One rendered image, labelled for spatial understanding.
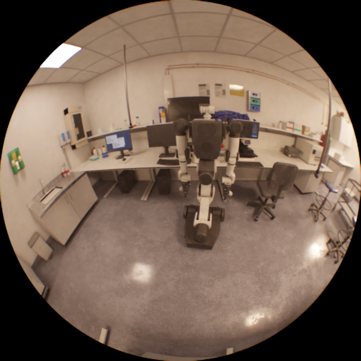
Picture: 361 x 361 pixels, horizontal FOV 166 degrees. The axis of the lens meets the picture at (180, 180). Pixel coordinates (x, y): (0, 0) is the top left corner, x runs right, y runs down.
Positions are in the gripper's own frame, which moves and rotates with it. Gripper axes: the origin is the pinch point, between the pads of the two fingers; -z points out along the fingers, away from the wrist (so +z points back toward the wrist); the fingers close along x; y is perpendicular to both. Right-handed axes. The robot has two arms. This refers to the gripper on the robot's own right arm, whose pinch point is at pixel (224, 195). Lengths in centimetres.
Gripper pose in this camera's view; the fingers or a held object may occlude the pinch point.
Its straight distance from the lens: 142.8
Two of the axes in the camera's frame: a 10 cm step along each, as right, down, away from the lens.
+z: -1.1, -7.3, -6.8
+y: -9.7, -0.7, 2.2
